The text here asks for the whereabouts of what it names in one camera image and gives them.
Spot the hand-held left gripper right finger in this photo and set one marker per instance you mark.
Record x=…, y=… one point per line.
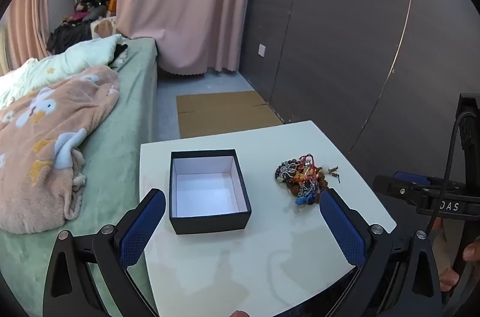
x=343, y=231

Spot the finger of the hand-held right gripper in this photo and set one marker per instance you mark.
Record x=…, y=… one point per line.
x=408, y=179

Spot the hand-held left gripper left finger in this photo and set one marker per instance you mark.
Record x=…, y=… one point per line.
x=142, y=227

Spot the pile of jewelry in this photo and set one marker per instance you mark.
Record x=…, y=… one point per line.
x=303, y=178

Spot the black cardboard box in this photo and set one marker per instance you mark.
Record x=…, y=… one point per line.
x=210, y=189

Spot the person's right hand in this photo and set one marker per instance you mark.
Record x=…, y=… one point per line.
x=471, y=252

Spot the person's left hand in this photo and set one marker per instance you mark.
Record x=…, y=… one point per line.
x=240, y=314

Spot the bed with green sheet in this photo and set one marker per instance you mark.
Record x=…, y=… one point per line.
x=123, y=114

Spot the peach duck-print blanket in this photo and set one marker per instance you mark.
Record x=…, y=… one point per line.
x=45, y=137

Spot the flat brown cardboard sheet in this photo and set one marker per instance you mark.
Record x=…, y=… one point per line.
x=225, y=114

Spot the brown and white pillow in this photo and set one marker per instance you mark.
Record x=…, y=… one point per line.
x=102, y=28

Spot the dark clothes pile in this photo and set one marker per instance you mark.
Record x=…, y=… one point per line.
x=69, y=36

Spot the plush toys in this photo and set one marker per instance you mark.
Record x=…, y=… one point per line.
x=84, y=10

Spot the wide pink curtain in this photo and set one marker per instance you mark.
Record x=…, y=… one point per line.
x=187, y=2

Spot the narrow pink curtain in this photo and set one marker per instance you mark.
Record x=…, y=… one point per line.
x=30, y=13

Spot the white wall outlet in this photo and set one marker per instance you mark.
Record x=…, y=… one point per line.
x=262, y=50

